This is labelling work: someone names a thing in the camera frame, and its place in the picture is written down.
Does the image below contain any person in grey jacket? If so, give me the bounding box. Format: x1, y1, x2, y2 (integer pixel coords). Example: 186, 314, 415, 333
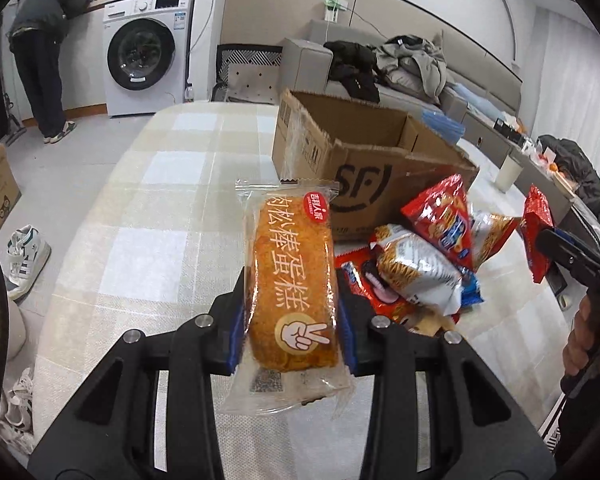
8, 0, 93, 144

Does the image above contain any red corn chip bag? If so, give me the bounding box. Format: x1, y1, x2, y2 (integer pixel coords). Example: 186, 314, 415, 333
401, 174, 475, 271

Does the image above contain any white sneaker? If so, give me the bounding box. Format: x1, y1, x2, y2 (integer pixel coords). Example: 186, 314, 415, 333
6, 224, 52, 301

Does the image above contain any plaid tablecloth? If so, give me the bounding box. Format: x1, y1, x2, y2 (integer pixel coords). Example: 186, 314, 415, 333
33, 103, 568, 479

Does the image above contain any red oreo cookie pack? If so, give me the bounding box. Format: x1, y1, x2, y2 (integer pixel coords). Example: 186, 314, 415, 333
335, 247, 417, 324

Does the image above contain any blue oreo cookie pack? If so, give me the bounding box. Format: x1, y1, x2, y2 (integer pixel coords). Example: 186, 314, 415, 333
458, 266, 483, 309

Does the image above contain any black jacket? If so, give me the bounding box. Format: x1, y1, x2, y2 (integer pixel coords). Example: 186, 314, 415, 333
324, 40, 380, 104

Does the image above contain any blue bowls stack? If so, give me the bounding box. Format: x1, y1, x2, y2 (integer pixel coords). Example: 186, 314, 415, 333
422, 110, 466, 145

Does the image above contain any SF cardboard box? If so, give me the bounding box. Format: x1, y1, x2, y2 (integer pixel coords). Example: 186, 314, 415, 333
272, 89, 479, 242

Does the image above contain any white washing machine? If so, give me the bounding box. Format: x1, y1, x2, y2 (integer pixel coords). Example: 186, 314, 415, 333
102, 0, 195, 117

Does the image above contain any orange meat floss cake pack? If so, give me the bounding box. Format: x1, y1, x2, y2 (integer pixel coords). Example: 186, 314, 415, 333
222, 180, 351, 416

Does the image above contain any right hand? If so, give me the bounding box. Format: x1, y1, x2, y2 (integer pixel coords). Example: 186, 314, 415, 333
562, 296, 600, 376

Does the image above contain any grey clothes pile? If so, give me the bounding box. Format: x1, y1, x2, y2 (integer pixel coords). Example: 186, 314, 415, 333
374, 35, 448, 105

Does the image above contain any cream cup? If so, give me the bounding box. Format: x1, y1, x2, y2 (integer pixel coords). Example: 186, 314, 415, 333
494, 155, 522, 193

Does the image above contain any white noodle snack bag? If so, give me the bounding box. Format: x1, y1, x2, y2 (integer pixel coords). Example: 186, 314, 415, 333
370, 223, 462, 316

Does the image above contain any black white playpen panel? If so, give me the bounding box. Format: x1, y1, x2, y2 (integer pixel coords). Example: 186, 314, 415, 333
212, 44, 283, 105

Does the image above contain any grey sofa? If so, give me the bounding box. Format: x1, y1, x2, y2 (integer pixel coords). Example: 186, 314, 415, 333
278, 21, 521, 120

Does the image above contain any white marble coffee table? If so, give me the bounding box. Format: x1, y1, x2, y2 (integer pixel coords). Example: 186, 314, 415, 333
457, 139, 526, 205

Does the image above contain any red black snack pack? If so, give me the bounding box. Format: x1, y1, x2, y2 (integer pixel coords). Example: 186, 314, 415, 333
519, 184, 554, 284

